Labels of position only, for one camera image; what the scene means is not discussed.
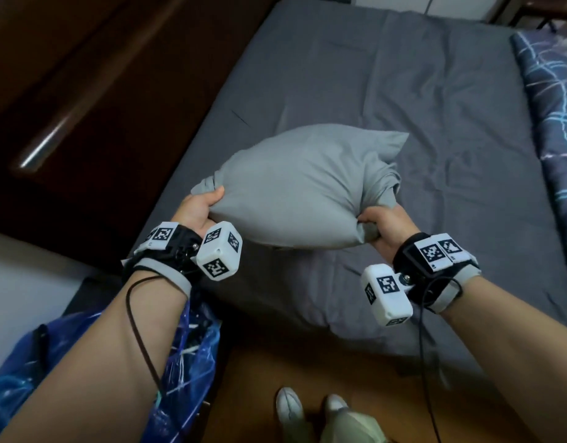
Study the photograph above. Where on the person's right hand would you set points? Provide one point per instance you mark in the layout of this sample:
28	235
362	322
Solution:
394	230

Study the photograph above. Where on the person's left hand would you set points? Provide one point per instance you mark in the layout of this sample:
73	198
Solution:
195	212

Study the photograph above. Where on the grey pillowcase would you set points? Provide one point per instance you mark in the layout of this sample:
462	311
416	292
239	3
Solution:
302	184

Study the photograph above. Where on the person's right forearm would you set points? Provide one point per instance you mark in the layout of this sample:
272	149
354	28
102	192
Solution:
518	355

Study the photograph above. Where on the person's left forearm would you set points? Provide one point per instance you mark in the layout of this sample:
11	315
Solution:
94	364

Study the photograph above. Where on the person's right shoe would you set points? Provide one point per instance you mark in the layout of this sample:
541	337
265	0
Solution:
335	403

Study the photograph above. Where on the person's shoe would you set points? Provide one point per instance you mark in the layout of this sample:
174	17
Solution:
335	403
289	403

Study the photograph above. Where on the person's right leg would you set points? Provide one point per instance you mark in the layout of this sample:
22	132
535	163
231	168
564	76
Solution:
357	429

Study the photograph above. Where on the person's leg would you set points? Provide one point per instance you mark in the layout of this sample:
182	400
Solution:
357	429
297	433

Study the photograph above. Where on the person's left shoe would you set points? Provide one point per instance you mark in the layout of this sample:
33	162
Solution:
289	403

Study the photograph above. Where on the person's left leg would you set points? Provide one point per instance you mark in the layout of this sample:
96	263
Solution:
297	433

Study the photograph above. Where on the carved brown wooden headboard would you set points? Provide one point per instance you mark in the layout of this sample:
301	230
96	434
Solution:
103	110

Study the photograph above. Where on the blue plastic bag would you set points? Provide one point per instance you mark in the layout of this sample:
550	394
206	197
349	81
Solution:
191	355

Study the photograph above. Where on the navy patterned quilt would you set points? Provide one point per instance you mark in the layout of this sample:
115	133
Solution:
551	133

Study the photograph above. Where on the brown wooden chair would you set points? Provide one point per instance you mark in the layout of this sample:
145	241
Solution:
542	9

